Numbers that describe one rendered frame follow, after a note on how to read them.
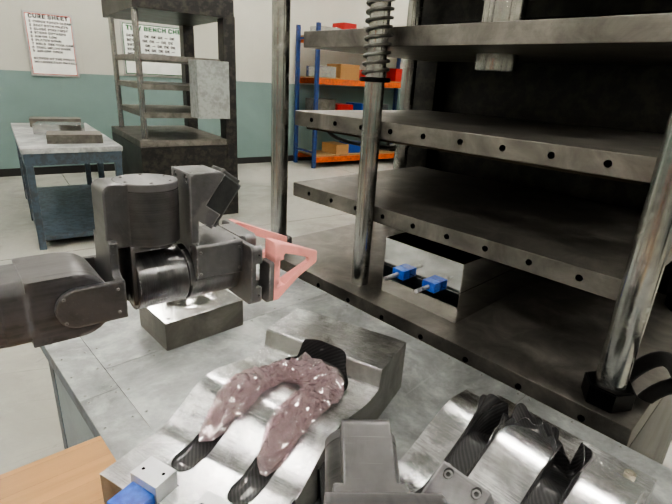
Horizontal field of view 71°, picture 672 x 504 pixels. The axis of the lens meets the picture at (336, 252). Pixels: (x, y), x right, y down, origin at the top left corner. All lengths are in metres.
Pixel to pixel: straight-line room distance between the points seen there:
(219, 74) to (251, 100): 3.51
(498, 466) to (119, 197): 0.57
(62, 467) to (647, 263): 1.06
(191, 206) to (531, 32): 0.92
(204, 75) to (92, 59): 3.07
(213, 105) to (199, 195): 4.17
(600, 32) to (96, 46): 6.82
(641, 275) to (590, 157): 0.26
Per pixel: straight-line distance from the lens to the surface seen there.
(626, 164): 1.09
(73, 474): 0.90
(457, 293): 1.30
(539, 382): 1.18
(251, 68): 8.13
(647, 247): 1.03
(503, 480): 0.72
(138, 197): 0.45
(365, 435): 0.36
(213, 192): 0.48
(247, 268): 0.50
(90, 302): 0.45
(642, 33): 1.13
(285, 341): 0.96
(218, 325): 1.18
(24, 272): 0.46
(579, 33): 1.17
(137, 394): 1.03
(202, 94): 4.59
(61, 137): 4.44
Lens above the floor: 1.39
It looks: 20 degrees down
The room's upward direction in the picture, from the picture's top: 3 degrees clockwise
